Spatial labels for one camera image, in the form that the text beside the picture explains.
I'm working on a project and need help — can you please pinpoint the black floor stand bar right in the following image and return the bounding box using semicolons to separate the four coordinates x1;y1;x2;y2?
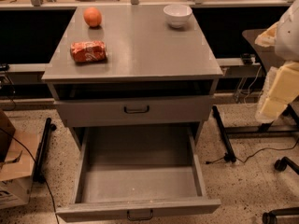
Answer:
212;105;236;162

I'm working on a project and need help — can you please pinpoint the black chair caster leg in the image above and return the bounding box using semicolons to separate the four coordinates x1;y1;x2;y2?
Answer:
274;157;299;175

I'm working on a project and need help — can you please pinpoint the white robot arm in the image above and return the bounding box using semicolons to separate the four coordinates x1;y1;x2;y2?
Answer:
255;7;299;123

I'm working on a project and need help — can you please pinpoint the orange fruit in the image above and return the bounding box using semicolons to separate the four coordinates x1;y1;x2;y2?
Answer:
83;7;102;27

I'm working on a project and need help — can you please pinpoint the black cable left floor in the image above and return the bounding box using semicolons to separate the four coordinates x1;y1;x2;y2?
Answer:
0;126;60;224

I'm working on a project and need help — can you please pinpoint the grey drawer cabinet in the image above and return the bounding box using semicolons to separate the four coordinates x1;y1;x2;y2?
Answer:
42;5;222;145

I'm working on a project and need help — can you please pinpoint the open grey middle drawer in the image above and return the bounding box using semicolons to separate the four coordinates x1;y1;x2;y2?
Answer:
57;124;221;222

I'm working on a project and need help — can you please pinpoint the cardboard box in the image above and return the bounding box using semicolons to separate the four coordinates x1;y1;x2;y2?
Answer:
0;111;39;209

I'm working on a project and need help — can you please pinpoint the black chair base leg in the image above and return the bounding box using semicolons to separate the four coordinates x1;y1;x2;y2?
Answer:
262;207;299;224

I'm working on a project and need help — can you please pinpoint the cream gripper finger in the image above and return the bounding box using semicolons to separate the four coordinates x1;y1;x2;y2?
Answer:
255;61;299;122

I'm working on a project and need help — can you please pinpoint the dark side table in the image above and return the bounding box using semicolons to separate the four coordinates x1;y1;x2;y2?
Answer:
242;28;299;134

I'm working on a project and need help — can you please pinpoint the closed grey top drawer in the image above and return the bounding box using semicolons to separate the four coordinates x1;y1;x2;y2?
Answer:
55;95;213;127

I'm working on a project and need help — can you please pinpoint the black cable on floor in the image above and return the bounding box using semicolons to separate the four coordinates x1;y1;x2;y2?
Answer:
205;137;299;166

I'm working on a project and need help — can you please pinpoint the black floor stand bar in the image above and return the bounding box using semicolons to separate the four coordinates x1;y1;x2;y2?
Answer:
33;118;56;183
212;105;236;162

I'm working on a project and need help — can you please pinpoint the white ceramic bowl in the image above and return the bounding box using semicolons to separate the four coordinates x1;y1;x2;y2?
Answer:
164;4;192;28

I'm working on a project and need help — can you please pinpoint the black floor stand bar left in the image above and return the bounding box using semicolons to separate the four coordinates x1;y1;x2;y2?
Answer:
33;118;56;183

